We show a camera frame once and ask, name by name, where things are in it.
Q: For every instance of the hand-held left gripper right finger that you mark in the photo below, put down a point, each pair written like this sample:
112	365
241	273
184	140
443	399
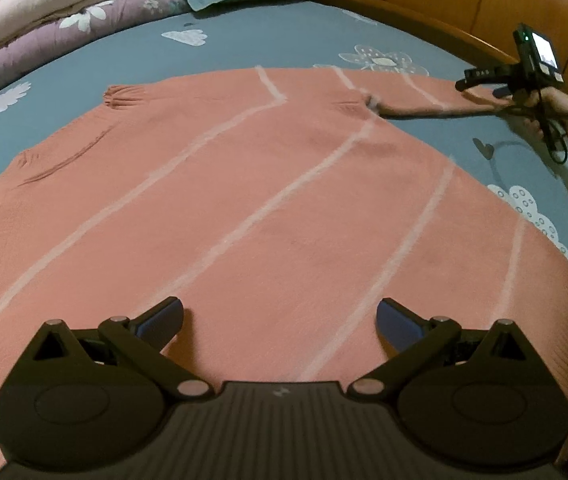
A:
399	325

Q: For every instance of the purple floral folded quilt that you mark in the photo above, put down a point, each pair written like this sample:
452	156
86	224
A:
64	40

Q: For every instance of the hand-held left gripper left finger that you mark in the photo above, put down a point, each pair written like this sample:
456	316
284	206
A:
164	317

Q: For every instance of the blue printed bed sheet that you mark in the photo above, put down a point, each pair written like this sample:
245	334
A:
264	35

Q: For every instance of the person's right hand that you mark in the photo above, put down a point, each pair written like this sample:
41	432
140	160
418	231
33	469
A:
564	112

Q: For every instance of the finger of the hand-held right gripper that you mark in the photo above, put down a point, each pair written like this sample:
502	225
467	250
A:
503	92
463	82

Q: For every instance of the pink striped knit sweater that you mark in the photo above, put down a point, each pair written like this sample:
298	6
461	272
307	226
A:
264	200

